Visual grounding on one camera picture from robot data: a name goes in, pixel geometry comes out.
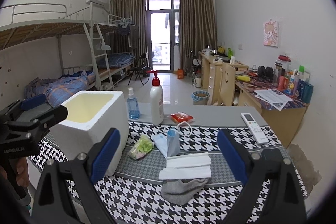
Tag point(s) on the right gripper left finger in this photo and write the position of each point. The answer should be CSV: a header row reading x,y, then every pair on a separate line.
x,y
53,202

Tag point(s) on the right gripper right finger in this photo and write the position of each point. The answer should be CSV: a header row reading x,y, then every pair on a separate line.
x,y
284,202

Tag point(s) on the person's left hand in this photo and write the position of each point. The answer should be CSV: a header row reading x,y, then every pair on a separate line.
x,y
21,171

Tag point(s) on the blue plaid blanket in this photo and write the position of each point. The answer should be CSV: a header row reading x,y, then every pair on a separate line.
x,y
59,90

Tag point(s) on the white remote control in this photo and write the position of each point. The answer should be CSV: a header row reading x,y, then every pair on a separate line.
x,y
254,128

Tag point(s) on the houndstooth table cloth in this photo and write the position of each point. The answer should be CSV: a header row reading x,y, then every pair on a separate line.
x,y
133,193

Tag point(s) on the white foam box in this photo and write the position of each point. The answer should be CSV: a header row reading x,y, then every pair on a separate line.
x,y
91,114

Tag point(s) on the wooden desk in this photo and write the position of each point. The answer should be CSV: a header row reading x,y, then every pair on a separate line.
x,y
283,113

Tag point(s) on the white folded tissue paper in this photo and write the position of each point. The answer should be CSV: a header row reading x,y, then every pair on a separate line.
x,y
187,167

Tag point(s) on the green floral tissue pack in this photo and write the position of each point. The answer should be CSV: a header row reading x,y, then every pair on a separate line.
x,y
142,147

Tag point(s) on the printed paper sheet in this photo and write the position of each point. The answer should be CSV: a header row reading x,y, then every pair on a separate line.
x,y
275,98

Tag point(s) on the grey sock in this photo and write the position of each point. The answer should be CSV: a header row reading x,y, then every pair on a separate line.
x,y
179,192

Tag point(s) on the metal bunk bed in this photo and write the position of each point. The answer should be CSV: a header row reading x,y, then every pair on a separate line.
x,y
82,36

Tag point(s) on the light blue face mask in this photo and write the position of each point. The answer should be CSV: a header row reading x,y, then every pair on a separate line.
x,y
160,142

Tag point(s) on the blue spray bottle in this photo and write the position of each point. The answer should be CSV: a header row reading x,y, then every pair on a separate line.
x,y
132,105

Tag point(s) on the blue shampoo bottle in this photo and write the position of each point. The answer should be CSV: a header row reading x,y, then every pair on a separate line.
x,y
306,91

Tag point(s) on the folded blue face mask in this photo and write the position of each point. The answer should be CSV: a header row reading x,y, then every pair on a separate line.
x,y
173,137

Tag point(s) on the black headphones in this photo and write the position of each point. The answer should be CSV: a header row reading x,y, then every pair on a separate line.
x,y
266,72

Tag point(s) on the red snack packet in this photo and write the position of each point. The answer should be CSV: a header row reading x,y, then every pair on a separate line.
x,y
180,117

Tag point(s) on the blue trash bin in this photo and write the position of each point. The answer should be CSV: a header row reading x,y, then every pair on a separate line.
x,y
200,97

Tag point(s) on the white pump lotion bottle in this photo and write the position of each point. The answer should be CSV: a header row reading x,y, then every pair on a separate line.
x,y
156,99

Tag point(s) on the black folding chair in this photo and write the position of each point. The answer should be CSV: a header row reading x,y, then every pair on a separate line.
x,y
140,70

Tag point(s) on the brown curtain left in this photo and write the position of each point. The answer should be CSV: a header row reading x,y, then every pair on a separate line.
x,y
129,37

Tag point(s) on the brown curtain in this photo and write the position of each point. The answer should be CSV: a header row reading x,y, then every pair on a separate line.
x,y
129,37
197,28

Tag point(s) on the orange bag on floor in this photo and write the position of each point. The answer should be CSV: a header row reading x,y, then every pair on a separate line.
x,y
180,74

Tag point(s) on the glass balcony door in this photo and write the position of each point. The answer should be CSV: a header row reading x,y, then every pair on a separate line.
x,y
162,19

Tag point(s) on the brown curtain right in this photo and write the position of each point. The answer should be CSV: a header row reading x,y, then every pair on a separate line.
x,y
197,28

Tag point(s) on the pink cartoon wall picture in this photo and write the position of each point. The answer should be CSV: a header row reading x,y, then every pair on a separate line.
x,y
270,34

